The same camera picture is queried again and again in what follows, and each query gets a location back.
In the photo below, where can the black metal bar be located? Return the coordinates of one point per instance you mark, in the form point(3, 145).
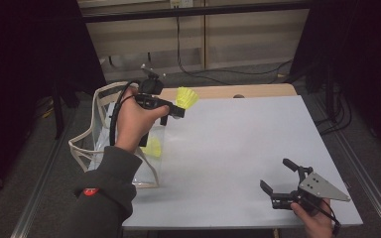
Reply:
point(145, 15)

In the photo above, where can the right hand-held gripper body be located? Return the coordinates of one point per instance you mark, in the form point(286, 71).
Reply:
point(320, 187)

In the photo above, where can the person's left hand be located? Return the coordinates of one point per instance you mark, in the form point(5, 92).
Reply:
point(132, 122)

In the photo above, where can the metal floor rail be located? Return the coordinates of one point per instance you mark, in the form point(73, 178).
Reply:
point(372, 185)
point(34, 198)

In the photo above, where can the yellow shuttlecock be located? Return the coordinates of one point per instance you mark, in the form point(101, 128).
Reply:
point(153, 148)
point(188, 97)

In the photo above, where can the dark curtain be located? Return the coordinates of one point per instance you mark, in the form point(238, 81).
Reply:
point(370, 66)
point(20, 66)

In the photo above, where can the person's right hand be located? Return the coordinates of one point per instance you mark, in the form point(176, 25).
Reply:
point(317, 226)

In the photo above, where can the white table mat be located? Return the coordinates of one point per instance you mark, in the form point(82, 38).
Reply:
point(244, 198)

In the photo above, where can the clear bag with beige trim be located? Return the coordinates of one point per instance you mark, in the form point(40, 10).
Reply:
point(149, 172)

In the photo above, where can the beige wooden cabinet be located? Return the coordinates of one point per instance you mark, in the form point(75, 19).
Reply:
point(244, 39)

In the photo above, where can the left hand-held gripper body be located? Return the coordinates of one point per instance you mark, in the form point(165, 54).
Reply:
point(151, 86)

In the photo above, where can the black stand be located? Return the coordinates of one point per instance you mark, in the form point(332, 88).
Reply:
point(330, 99)
point(58, 112)

